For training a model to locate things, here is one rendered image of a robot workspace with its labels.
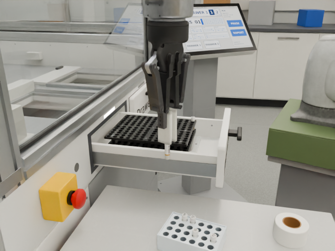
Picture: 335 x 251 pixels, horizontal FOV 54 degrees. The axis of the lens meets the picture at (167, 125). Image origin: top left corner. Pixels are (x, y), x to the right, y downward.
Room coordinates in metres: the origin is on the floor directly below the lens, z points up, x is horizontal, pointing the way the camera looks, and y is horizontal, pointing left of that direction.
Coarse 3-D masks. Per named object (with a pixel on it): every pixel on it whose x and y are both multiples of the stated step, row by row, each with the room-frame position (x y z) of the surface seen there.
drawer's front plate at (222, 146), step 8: (224, 112) 0.91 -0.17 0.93; (224, 120) 0.84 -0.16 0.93; (224, 128) 0.78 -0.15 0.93; (224, 136) 0.73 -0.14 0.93; (224, 144) 0.69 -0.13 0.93; (224, 152) 0.67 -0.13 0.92; (224, 160) 0.67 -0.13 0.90; (216, 168) 0.67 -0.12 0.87; (216, 176) 0.67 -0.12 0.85; (216, 184) 0.67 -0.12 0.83
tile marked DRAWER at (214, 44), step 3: (204, 42) 1.74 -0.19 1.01; (207, 42) 1.75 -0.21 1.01; (210, 42) 1.75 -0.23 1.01; (213, 42) 1.76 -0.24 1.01; (216, 42) 1.77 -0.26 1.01; (207, 45) 1.74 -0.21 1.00; (210, 45) 1.74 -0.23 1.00; (213, 45) 1.75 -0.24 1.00; (216, 45) 1.76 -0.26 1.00; (219, 45) 1.76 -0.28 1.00; (207, 48) 1.72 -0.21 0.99
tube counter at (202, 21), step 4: (196, 20) 1.82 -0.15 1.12; (200, 20) 1.83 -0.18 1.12; (204, 20) 1.84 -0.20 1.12; (208, 20) 1.85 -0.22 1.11; (212, 20) 1.86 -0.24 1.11; (216, 20) 1.87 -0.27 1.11; (220, 20) 1.88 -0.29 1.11; (196, 24) 1.80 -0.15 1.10; (200, 24) 1.81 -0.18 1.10; (204, 24) 1.82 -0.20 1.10; (208, 24) 1.83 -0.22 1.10; (212, 24) 1.84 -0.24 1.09
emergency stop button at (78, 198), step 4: (76, 192) 0.54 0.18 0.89; (80, 192) 0.54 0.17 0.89; (84, 192) 0.56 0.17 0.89; (72, 196) 0.54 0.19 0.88; (76, 196) 0.53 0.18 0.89; (80, 196) 0.54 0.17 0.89; (84, 196) 0.55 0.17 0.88; (72, 200) 0.53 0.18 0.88; (76, 200) 0.53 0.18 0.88; (80, 200) 0.54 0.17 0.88; (84, 200) 0.55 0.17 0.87; (72, 204) 0.53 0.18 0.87; (76, 204) 0.53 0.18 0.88; (80, 204) 0.53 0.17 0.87; (76, 208) 0.53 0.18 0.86; (80, 208) 0.54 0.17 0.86
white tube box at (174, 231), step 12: (180, 216) 0.60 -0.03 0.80; (168, 228) 0.56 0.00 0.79; (180, 228) 0.56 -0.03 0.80; (192, 228) 0.56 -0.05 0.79; (204, 228) 0.56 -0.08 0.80; (216, 228) 0.56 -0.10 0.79; (168, 240) 0.52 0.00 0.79; (180, 240) 0.53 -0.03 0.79; (192, 240) 0.52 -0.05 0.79; (204, 240) 0.53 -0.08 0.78; (216, 240) 0.52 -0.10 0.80
